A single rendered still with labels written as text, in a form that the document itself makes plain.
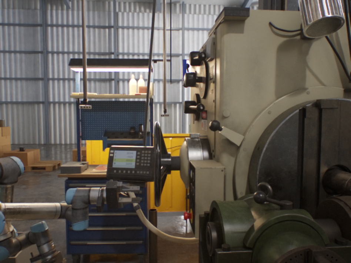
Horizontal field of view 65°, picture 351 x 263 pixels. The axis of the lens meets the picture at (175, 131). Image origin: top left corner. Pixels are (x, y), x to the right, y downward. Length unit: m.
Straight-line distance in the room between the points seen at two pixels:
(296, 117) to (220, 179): 0.33
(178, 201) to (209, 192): 3.05
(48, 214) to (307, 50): 1.30
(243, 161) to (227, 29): 0.48
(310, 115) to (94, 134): 2.57
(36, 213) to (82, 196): 0.21
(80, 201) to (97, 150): 2.55
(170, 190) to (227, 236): 3.29
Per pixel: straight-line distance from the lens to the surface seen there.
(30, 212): 1.42
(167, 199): 3.98
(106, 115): 3.19
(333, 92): 1.19
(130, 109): 3.15
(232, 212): 0.70
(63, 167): 2.87
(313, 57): 1.19
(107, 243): 2.97
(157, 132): 1.12
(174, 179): 3.91
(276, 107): 1.08
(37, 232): 1.63
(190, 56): 1.39
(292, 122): 1.01
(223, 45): 1.07
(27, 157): 8.29
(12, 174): 1.71
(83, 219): 1.40
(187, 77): 1.29
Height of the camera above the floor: 1.52
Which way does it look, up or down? 4 degrees down
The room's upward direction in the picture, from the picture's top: straight up
